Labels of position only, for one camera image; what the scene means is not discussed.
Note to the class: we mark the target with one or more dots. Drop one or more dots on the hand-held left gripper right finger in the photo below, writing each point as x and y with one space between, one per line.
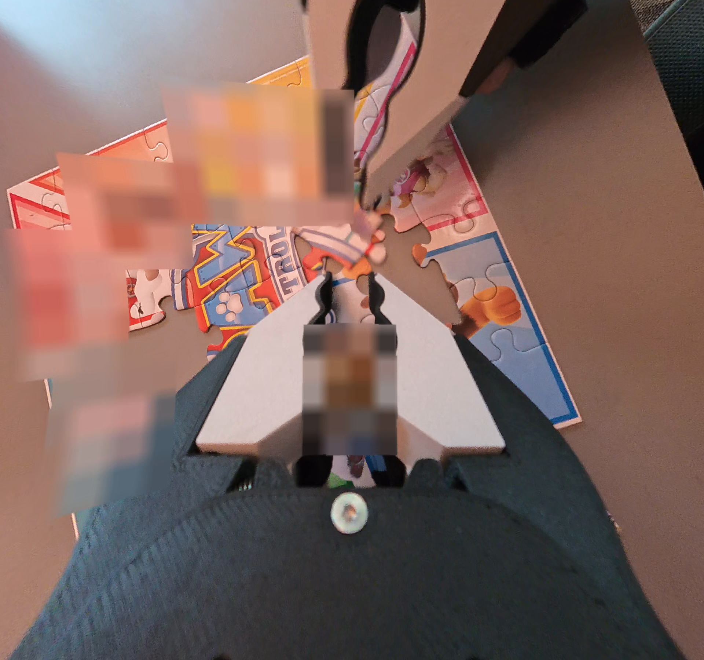
440 390

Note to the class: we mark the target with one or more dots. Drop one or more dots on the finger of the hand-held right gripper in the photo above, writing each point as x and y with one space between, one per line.
456 38
324 21

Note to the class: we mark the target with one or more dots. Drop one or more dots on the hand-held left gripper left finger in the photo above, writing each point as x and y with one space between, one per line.
258 390

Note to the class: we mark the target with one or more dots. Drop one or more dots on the assembled cartoon jigsaw puzzle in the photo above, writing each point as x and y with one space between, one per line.
495 297

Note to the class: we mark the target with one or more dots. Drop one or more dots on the cartoon jigsaw puzzle piece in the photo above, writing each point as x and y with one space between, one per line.
371 231

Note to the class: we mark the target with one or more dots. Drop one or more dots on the brown desk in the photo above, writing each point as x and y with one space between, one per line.
577 231

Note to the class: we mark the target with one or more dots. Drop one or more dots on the dark teal chair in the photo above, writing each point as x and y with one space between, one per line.
682 65

